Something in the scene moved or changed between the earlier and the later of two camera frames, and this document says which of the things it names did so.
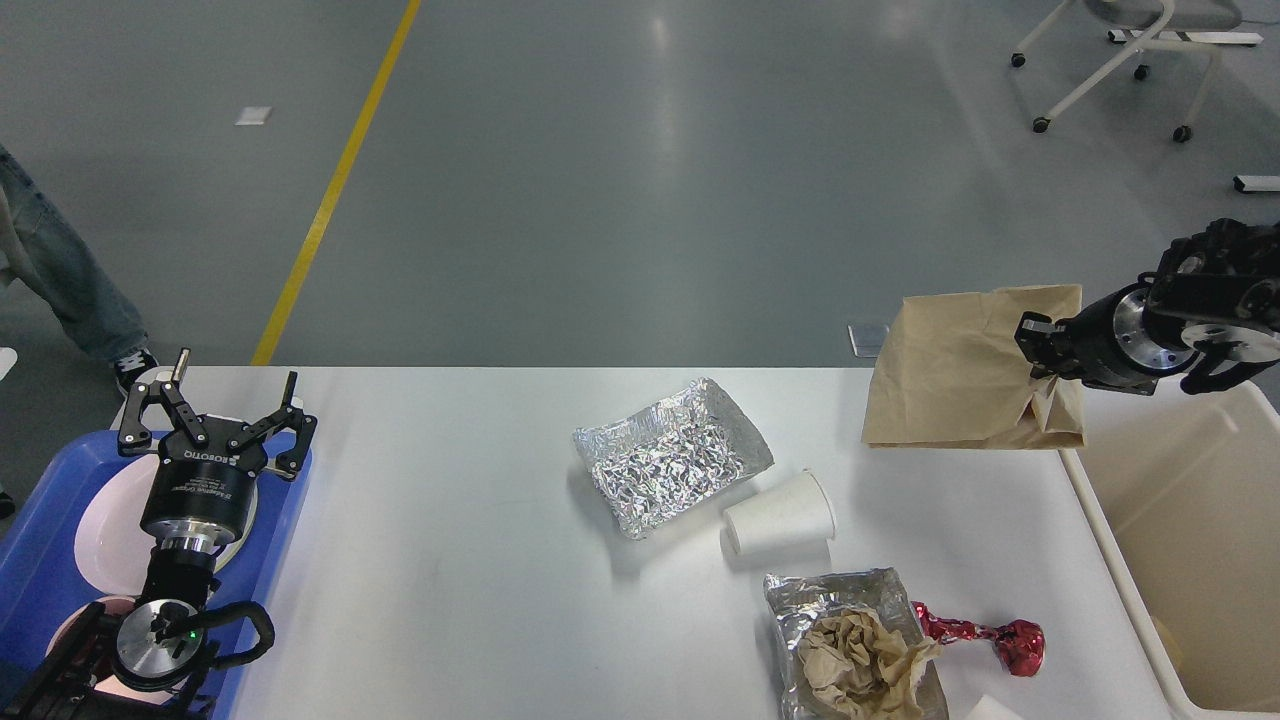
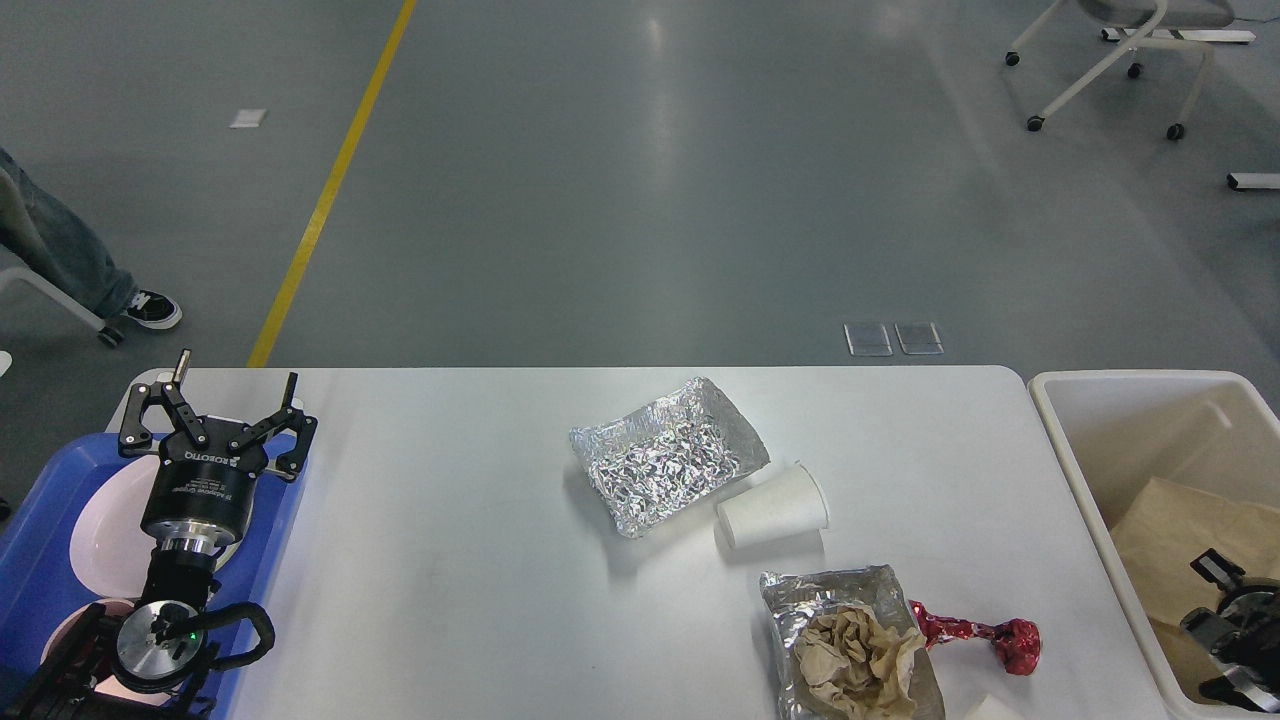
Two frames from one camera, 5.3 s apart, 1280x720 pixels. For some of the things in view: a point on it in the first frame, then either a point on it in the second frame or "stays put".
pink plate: (112, 546) stays put
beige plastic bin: (1182, 491) stays put
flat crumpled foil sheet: (798, 599) stays put
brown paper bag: (950, 372) to (1165, 527)
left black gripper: (196, 497) stays put
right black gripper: (1105, 343) to (1243, 635)
